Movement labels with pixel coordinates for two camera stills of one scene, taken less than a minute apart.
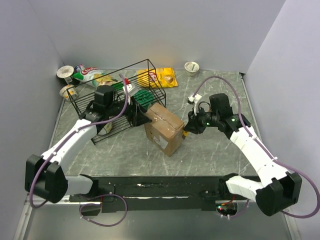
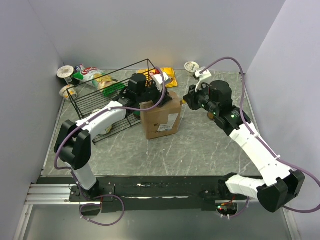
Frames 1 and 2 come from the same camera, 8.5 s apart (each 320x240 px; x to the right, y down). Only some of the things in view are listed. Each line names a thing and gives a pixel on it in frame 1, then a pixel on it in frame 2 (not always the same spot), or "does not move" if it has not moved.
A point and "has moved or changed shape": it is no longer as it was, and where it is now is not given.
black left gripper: (139, 119) -> (166, 99)
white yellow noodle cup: (72, 92) does not move
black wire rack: (118, 100) does not move
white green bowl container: (106, 129) does not move
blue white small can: (78, 68) does not move
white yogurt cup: (191, 68) does not move
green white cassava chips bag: (95, 76) does not move
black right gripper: (193, 126) -> (191, 97)
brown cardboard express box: (165, 130) has moved or changed shape
